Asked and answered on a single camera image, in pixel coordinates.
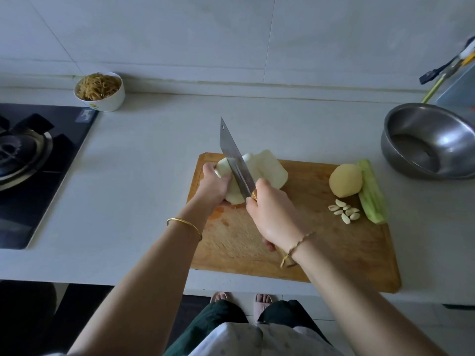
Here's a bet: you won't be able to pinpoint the person's left forearm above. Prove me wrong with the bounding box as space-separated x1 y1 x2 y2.
67 207 212 356

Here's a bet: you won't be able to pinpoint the cleaver with wooden handle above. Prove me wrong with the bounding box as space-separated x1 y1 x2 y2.
220 118 292 269

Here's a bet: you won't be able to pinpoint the person's right hand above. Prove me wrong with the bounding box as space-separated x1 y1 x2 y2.
245 179 313 253

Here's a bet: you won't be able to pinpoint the braided cord bracelet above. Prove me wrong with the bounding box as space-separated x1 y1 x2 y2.
279 231 317 269

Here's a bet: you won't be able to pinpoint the gold bangle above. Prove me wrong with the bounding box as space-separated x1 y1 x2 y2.
166 217 203 242

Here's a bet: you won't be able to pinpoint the pile of white diced vegetable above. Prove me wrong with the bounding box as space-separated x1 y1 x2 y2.
248 149 289 191

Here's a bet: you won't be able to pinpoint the person's right forearm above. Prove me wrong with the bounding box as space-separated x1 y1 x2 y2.
285 233 450 356

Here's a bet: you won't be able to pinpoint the black gas stove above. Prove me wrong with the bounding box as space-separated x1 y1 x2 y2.
0 103 99 251

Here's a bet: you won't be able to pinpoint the pale green cabbage vegetable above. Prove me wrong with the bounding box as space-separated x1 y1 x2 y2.
214 155 249 206

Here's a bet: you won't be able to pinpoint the light blue plastic board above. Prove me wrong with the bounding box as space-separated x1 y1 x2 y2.
438 63 475 116

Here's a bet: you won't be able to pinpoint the peeled green cucumber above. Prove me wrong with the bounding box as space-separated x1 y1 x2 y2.
357 159 389 225

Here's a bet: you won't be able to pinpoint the white patterned garment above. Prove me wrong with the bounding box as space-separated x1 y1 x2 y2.
189 322 346 356

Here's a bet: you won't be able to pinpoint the white bowl of noodles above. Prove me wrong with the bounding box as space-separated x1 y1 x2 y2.
73 72 126 113

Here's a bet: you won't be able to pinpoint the peeled yellow potato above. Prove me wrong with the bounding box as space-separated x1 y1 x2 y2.
329 164 365 199

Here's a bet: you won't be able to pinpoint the dark green trousers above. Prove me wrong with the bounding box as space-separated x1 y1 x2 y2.
163 299 331 356

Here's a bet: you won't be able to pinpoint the person's left hand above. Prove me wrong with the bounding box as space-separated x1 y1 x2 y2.
191 162 233 212

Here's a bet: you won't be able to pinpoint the deep stainless steel bowl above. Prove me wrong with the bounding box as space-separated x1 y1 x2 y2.
380 103 475 180

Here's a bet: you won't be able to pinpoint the wooden cutting board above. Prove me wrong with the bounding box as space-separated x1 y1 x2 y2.
187 152 402 294

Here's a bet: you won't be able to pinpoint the wall tap with hose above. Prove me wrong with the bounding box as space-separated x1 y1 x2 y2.
419 57 461 86

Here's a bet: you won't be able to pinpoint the person's right foot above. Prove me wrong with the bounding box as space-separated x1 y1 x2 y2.
254 293 277 323

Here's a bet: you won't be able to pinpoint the pile of garlic cloves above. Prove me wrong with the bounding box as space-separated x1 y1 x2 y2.
327 198 362 225

